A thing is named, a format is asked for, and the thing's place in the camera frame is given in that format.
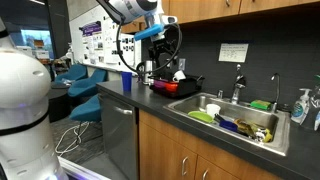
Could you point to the blue chair middle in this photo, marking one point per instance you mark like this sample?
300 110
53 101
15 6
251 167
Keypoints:
87 87

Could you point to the white mug in rack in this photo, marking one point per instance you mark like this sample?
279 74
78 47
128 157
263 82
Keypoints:
179 75

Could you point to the black gripper blue mount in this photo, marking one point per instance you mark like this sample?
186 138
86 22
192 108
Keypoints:
156 25

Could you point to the wooden upper cabinet right door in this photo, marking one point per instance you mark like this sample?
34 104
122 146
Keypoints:
249 6

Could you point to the white soap pump bottle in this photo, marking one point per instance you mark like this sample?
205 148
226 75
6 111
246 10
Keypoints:
301 107

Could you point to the blue chair far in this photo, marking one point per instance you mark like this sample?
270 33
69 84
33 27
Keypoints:
76 72

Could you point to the blue plastic cup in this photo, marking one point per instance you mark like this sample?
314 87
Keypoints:
126 80

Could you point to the green sponge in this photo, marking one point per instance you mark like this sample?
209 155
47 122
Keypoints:
260 104

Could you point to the black dish rack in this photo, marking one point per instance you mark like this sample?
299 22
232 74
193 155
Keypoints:
184 88

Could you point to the wooden lower cabinet left door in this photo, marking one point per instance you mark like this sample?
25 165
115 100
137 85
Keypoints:
161 158

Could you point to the chrome main faucet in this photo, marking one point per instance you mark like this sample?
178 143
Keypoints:
240 83

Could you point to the silver electric kettle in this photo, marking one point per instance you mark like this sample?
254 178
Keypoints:
142 67

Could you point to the clear spray bottle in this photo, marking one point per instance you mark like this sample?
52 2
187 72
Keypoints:
312 120

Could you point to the blue chair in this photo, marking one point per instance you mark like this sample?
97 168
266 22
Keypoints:
89 111
87 87
76 72

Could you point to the stainless steel dishwasher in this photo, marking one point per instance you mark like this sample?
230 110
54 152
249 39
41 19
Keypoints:
120 134

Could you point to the white bulletin board with posters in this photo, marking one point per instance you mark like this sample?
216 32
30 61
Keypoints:
95 42

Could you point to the wooden cabinet door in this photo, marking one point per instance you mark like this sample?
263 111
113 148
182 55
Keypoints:
161 158
197 10
206 170
249 6

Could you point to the thin chrome side faucet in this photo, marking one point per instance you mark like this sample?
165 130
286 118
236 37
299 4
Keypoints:
276 77

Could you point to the wooden lower cabinet right door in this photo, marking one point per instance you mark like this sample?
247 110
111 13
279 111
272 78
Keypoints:
206 170

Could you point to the white cup in sink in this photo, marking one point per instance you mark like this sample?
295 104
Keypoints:
212 109

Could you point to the white paper wall sign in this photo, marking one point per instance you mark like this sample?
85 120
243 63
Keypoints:
233 52

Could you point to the wall power outlet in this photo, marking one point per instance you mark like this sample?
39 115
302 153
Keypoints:
181 65

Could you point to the wooden top cupboard door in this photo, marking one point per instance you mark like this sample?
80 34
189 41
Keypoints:
135 26

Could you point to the stainless steel sink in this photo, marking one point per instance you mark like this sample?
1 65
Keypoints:
278 123

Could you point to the wooden upper cabinet middle door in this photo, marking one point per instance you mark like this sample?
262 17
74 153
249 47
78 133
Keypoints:
197 10

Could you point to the round dark side table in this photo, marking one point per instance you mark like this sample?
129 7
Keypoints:
59 102

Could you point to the green plate in sink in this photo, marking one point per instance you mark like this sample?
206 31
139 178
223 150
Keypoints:
202 116

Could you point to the blue bowl in sink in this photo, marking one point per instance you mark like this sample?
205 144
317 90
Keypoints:
228 125

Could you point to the blue chair near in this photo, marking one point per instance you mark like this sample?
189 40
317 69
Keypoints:
89 111

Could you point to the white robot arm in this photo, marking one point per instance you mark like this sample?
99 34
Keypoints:
26 142

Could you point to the dirty dishes pile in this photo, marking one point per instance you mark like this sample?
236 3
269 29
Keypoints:
253 131

